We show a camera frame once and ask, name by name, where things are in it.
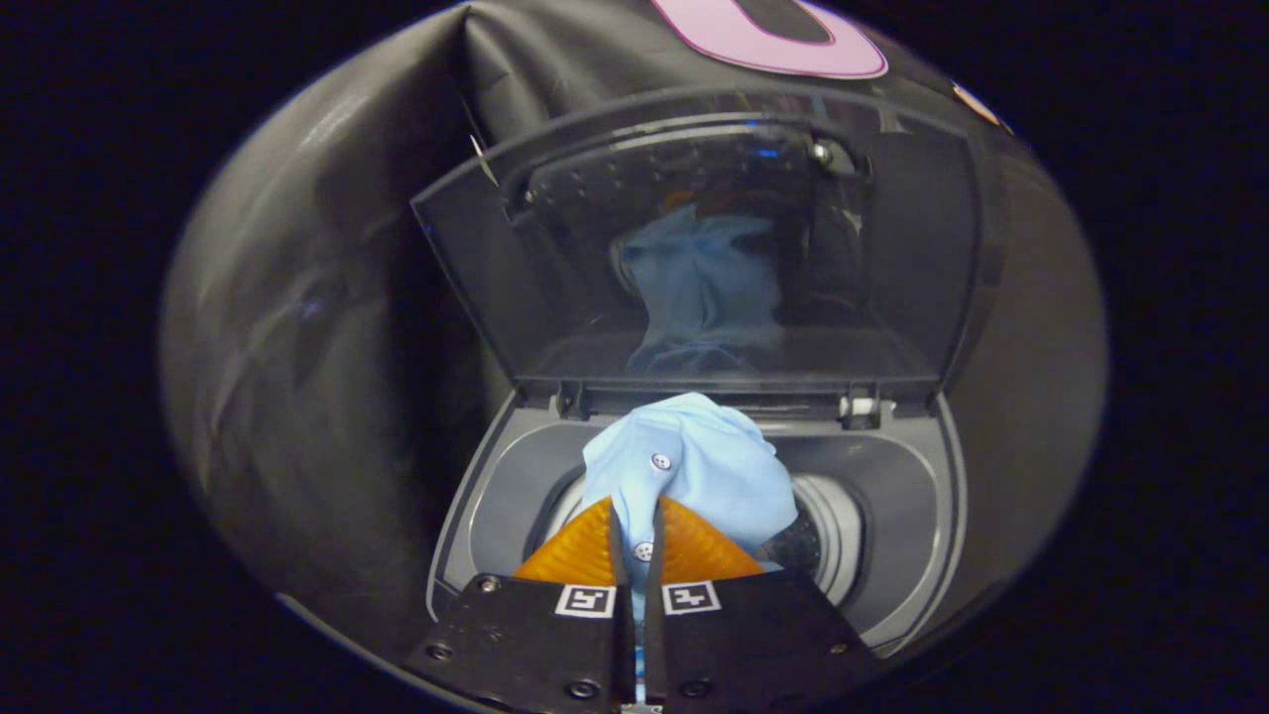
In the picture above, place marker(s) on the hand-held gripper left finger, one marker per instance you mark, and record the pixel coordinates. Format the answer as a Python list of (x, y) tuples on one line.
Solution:
[(555, 645)]

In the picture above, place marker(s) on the light blue shirt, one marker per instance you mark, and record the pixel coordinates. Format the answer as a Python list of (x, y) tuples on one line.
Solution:
[(714, 466)]

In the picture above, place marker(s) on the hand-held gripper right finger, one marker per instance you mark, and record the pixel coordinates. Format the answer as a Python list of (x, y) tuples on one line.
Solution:
[(744, 645)]

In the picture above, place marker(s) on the black backdrop cloth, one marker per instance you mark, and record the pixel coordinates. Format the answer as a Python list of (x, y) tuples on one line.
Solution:
[(297, 347)]

